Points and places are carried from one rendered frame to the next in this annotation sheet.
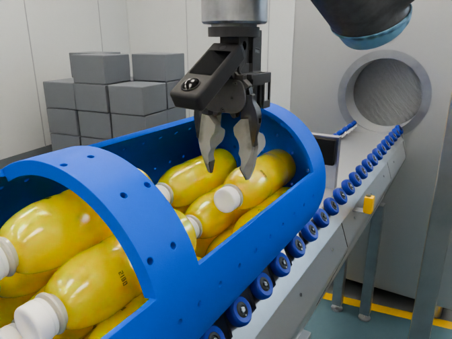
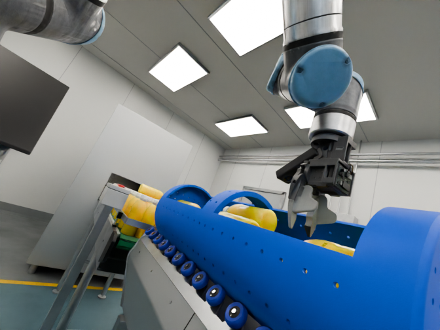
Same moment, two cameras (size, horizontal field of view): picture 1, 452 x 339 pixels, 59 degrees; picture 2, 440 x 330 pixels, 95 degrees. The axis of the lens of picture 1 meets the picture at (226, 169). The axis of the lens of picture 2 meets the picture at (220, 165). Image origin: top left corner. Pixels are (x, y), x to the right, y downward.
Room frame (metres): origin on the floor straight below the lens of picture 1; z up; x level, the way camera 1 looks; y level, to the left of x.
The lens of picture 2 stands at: (0.60, -0.47, 1.11)
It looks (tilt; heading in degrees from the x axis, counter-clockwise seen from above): 15 degrees up; 119
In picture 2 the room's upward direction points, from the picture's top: 21 degrees clockwise
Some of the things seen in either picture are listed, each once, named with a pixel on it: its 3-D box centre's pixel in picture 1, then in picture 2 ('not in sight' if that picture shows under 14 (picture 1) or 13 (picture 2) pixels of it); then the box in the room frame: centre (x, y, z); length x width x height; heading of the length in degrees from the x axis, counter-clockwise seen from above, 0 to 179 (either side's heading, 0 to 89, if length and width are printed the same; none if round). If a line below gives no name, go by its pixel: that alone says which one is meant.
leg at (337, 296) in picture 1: (342, 255); not in sight; (1.75, -0.58, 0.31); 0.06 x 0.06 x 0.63; 59
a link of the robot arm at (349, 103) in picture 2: not in sight; (337, 101); (0.58, -0.01, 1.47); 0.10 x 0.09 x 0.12; 33
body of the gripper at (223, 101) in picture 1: (236, 71); (326, 165); (0.59, -0.01, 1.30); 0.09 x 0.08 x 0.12; 149
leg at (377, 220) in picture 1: (371, 264); not in sight; (1.67, -0.70, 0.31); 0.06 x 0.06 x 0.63; 59
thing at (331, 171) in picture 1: (319, 161); not in sight; (1.11, -0.27, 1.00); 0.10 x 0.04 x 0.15; 59
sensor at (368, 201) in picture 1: (358, 202); not in sight; (1.00, -0.36, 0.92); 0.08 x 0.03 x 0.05; 59
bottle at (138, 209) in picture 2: not in sight; (135, 215); (-0.21, 0.34, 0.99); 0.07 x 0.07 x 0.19
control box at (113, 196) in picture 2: not in sight; (114, 194); (-0.35, 0.28, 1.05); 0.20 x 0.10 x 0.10; 149
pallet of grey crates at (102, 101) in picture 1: (118, 112); not in sight; (4.16, 1.13, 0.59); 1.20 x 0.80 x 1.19; 67
